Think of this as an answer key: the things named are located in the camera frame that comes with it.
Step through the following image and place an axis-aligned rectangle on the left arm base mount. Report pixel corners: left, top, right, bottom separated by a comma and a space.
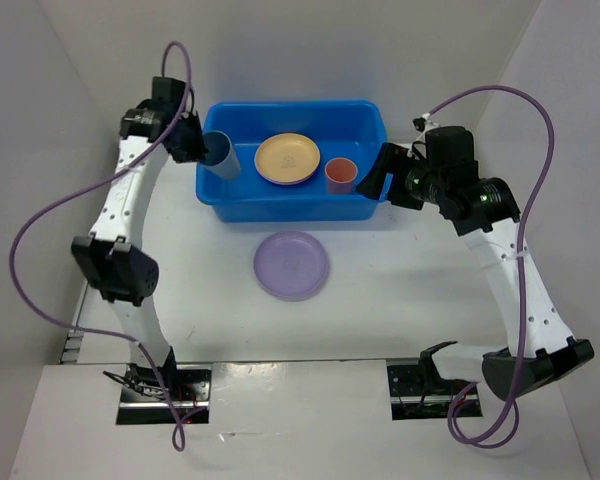
102, 364, 212, 425

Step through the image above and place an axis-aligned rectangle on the blue plastic cup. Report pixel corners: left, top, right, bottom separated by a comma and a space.
201, 131, 241, 180

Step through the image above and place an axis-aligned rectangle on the yellow plastic plate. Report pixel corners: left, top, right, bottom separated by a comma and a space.
254, 133, 321, 184

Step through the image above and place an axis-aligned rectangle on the blue plastic bin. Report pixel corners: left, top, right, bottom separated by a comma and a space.
196, 100, 387, 223

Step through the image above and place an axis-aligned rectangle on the red plastic cup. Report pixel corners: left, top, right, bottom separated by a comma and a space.
325, 157, 358, 195

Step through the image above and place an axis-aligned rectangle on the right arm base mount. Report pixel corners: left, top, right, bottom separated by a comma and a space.
386, 358, 468, 421

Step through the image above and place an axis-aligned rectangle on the purple cable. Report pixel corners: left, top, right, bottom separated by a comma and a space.
8, 42, 209, 453
412, 85, 555, 447

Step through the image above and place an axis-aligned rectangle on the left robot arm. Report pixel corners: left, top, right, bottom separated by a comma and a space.
71, 77, 387, 400

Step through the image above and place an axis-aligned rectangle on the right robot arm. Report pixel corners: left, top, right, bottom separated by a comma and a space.
381, 126, 594, 400

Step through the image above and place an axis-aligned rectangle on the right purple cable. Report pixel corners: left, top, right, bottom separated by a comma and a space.
412, 85, 555, 447

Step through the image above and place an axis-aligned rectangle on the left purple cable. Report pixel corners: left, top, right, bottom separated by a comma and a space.
8, 42, 209, 453

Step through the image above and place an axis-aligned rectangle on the purple plastic plate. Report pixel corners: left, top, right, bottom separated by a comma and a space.
253, 231, 330, 301

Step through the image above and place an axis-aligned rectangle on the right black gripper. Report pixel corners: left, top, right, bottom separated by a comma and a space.
355, 141, 446, 210

